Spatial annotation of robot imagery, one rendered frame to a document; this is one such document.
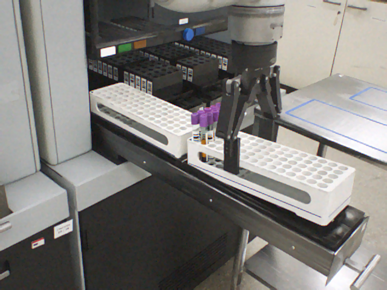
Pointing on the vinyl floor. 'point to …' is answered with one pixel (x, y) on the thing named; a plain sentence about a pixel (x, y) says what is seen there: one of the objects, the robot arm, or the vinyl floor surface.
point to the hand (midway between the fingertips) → (249, 151)
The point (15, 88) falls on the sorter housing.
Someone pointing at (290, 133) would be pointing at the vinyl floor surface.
